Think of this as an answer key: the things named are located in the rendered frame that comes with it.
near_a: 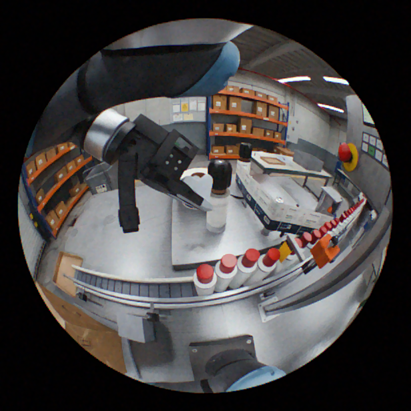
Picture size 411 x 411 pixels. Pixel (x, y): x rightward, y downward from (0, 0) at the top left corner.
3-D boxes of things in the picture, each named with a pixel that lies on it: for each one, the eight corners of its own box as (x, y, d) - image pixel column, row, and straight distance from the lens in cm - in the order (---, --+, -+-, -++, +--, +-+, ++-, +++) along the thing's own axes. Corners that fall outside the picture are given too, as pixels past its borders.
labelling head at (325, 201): (311, 223, 84) (330, 186, 75) (322, 238, 81) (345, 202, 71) (298, 227, 74) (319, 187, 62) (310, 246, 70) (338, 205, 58)
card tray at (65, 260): (83, 259, 85) (79, 255, 82) (75, 298, 82) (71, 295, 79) (63, 253, 110) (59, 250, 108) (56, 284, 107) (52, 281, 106)
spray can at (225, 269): (222, 276, 46) (232, 245, 28) (230, 287, 45) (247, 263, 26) (208, 283, 45) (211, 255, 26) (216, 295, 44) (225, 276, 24)
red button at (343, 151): (347, 146, 31) (337, 139, 29) (356, 151, 28) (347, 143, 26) (343, 162, 31) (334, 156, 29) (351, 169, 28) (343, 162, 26)
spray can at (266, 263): (253, 274, 49) (279, 242, 32) (257, 287, 48) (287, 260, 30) (240, 277, 47) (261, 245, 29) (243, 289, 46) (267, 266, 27)
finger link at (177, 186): (209, 198, 20) (161, 166, 16) (205, 207, 19) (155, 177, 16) (193, 196, 23) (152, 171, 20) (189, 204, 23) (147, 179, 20)
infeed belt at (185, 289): (335, 229, 112) (338, 225, 111) (341, 236, 112) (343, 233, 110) (80, 272, 81) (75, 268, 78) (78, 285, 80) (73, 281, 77)
